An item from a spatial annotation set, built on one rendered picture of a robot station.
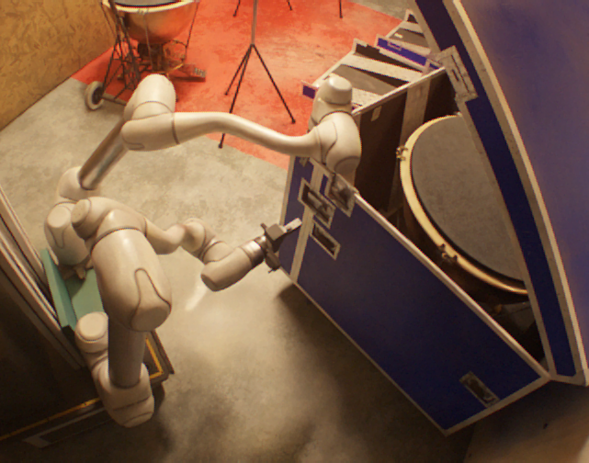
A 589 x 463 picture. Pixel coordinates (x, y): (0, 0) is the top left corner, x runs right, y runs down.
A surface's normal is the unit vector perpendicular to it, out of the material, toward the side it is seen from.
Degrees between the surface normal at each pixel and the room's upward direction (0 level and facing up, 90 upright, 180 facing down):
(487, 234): 0
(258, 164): 0
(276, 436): 0
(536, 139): 37
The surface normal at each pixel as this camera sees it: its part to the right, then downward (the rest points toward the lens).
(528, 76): 0.49, -0.07
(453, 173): 0.11, -0.59
